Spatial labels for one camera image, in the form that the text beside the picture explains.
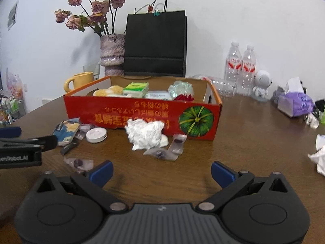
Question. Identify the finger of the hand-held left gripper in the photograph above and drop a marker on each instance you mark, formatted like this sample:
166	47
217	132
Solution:
49	142
10	131

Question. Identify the clear plastic bag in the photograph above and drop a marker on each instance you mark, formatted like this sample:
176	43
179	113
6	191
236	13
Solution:
180	87

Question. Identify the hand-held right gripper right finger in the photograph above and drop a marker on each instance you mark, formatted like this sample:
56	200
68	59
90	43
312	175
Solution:
222	172

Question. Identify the small grey box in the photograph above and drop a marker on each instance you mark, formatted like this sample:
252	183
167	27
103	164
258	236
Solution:
278	95

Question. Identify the small black packet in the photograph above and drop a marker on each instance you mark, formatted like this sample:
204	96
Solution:
69	147

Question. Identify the red rose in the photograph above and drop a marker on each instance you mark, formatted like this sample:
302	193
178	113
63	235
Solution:
182	97

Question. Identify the black paper bag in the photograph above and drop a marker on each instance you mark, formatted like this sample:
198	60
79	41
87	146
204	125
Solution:
155	43

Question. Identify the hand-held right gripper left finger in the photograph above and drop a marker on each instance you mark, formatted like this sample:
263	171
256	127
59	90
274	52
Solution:
102	172

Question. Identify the yellow bread buns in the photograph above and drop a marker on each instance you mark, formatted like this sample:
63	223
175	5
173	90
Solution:
111	90

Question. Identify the red cardboard box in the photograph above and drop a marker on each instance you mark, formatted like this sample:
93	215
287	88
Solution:
101	111

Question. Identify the green binder clip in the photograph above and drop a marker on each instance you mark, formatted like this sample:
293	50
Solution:
156	12

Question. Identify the large crumpled white paper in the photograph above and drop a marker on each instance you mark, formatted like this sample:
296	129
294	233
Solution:
319	157

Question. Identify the crushed clear plastic bottle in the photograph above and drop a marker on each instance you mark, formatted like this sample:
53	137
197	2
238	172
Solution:
223	85

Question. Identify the white robot toy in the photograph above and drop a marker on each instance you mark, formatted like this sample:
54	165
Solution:
262	81

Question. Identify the purple white ceramic vase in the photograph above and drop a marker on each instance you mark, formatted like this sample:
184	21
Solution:
111	50

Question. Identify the clear water bottle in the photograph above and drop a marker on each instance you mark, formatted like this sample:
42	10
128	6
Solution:
248	68
233	66

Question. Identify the blue yellow snack packet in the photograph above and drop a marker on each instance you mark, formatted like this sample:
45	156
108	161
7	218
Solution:
67	129

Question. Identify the small white oval object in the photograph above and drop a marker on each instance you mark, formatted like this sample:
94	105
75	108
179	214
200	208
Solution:
164	140

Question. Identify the clear cotton swab container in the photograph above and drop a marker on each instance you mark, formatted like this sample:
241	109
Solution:
158	95

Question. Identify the yellow mug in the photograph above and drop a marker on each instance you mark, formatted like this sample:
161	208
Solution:
81	80

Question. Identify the green yellow tissue pack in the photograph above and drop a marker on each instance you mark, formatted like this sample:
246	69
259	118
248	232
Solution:
135	87

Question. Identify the small black object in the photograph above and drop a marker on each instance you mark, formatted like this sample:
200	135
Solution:
320	104

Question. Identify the white tissue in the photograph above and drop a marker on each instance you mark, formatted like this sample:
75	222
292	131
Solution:
144	132

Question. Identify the clear glass cup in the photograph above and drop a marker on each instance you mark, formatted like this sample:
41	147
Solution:
88	68

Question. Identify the dried flower bouquet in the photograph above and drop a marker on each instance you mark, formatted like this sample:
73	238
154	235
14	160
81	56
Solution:
97	7

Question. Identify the white round disc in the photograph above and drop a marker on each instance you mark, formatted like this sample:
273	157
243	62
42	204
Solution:
96	135

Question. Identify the small white jar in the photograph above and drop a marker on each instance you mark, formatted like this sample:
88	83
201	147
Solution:
312	120

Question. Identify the purple tissue pack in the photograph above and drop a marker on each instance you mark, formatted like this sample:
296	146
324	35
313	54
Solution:
295	103

